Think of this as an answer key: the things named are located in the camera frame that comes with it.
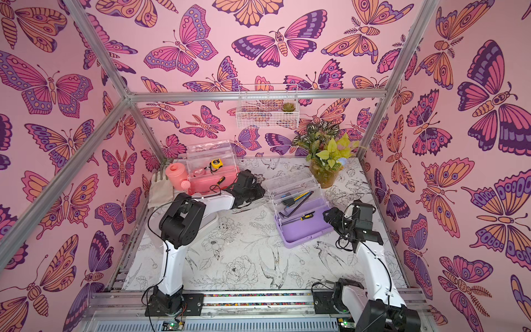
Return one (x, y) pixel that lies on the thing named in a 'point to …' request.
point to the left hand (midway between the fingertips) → (269, 189)
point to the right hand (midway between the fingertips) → (332, 216)
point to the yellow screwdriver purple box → (307, 216)
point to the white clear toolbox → (213, 203)
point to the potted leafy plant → (329, 148)
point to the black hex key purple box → (305, 198)
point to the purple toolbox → (284, 195)
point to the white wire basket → (272, 113)
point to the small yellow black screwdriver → (220, 180)
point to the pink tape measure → (199, 172)
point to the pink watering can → (178, 174)
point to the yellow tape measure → (217, 163)
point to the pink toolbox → (200, 155)
